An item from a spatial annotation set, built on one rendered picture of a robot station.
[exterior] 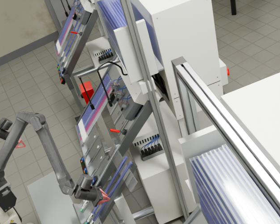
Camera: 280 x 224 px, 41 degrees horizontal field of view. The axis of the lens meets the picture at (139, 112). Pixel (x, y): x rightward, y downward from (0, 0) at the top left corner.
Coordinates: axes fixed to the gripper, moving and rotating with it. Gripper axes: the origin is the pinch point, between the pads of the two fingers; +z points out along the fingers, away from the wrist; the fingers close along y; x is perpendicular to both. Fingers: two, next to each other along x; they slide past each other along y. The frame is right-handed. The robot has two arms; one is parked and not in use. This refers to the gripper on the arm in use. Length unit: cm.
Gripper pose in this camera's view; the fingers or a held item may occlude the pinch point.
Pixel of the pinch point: (107, 198)
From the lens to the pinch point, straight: 211.1
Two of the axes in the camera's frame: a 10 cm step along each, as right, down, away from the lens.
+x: -5.2, 8.0, 2.9
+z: 7.5, 2.7, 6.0
